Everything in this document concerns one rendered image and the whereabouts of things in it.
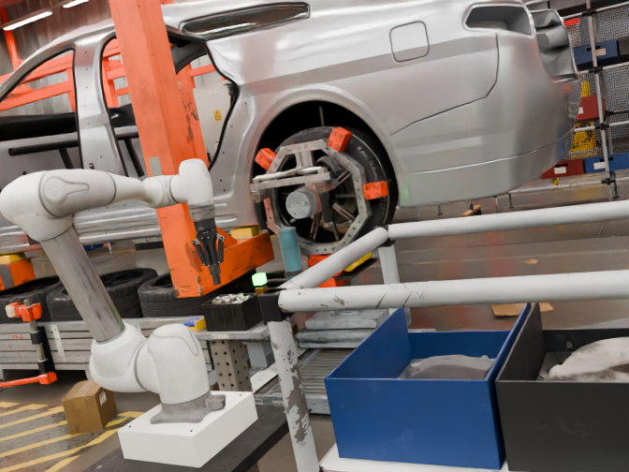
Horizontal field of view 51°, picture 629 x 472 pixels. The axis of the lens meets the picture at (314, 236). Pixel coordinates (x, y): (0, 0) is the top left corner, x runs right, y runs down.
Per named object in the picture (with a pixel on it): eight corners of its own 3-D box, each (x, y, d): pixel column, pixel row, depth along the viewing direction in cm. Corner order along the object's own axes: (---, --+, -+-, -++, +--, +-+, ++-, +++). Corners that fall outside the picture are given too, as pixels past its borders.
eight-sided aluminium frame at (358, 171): (378, 246, 314) (358, 132, 306) (373, 250, 308) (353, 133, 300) (280, 255, 340) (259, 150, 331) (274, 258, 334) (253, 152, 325)
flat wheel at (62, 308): (35, 344, 380) (24, 304, 376) (81, 311, 445) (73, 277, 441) (145, 326, 374) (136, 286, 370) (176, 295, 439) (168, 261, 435)
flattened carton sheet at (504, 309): (535, 285, 405) (534, 280, 405) (553, 311, 351) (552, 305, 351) (485, 291, 410) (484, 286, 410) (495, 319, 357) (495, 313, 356)
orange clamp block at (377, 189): (371, 197, 312) (388, 195, 307) (364, 200, 305) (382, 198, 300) (368, 183, 310) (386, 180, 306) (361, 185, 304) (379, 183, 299)
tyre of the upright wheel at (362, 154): (382, 267, 344) (414, 144, 322) (364, 280, 324) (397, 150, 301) (273, 227, 368) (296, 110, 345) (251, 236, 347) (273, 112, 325)
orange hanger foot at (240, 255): (275, 258, 365) (263, 197, 359) (222, 287, 319) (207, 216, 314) (250, 260, 372) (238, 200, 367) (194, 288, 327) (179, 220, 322)
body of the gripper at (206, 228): (187, 222, 231) (193, 248, 233) (209, 219, 228) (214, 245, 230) (198, 218, 238) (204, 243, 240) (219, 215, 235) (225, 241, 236)
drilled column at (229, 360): (259, 420, 285) (240, 328, 278) (247, 432, 276) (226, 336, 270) (241, 420, 290) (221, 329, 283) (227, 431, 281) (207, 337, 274)
